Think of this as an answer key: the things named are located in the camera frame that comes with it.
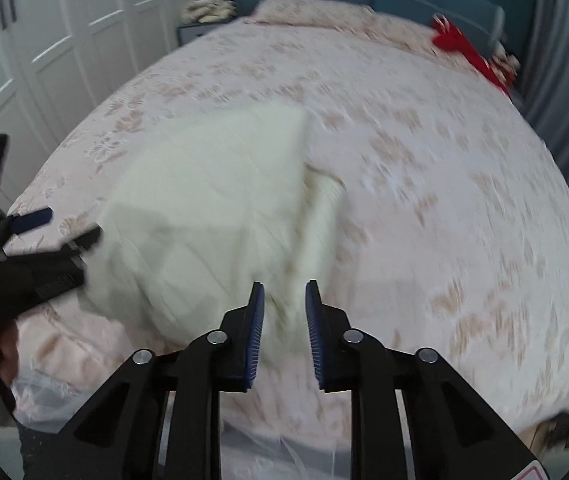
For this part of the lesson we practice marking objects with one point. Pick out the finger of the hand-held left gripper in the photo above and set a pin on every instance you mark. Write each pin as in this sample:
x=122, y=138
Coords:
x=82, y=241
x=32, y=220

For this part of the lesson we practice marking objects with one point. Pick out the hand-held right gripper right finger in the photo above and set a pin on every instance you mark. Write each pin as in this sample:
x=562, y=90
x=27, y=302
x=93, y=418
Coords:
x=313, y=332

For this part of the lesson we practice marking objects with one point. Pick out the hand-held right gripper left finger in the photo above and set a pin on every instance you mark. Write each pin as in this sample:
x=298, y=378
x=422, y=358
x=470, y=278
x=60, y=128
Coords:
x=256, y=332

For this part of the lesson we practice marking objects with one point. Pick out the cream quilted jacket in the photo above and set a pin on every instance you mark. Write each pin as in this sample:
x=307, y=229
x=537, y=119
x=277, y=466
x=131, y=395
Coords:
x=204, y=185

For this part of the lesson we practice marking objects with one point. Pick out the pile of cream clothes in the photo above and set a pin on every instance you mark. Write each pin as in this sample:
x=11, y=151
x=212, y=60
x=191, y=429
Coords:
x=212, y=7

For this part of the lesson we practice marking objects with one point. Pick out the white wardrobe doors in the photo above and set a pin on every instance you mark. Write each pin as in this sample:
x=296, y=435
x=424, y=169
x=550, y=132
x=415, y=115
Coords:
x=79, y=35

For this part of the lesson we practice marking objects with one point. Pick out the bed with pink floral bedspread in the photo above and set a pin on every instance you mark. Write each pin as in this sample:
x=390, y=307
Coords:
x=439, y=185

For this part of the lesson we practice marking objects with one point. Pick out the dark nightstand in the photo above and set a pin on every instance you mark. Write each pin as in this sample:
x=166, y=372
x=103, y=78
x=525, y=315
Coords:
x=192, y=35

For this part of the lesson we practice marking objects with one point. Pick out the pink floral pillow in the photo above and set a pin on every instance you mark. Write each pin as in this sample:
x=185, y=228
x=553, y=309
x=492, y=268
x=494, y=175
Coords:
x=314, y=12

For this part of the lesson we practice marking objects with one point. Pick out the red cloth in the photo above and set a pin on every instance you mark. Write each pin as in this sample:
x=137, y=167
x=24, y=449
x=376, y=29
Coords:
x=457, y=42

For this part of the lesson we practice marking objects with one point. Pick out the grey-blue curtain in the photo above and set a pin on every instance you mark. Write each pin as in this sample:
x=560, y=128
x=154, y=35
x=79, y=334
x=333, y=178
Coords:
x=564, y=85

